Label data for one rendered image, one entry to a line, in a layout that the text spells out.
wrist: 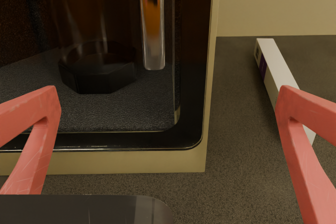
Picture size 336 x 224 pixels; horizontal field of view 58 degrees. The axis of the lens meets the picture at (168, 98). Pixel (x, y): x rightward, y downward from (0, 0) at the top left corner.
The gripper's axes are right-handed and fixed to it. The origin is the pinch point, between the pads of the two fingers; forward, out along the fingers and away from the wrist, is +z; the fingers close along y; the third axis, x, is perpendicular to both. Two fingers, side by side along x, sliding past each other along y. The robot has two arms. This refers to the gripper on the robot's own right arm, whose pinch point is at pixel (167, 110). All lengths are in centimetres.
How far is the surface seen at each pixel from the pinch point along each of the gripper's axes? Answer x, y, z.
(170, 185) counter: 21.3, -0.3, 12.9
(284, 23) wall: 20, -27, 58
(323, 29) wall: 21, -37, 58
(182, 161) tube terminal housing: 19.3, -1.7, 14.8
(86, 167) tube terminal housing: 20.2, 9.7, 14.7
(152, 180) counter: 21.3, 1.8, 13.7
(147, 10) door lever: -1.0, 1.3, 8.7
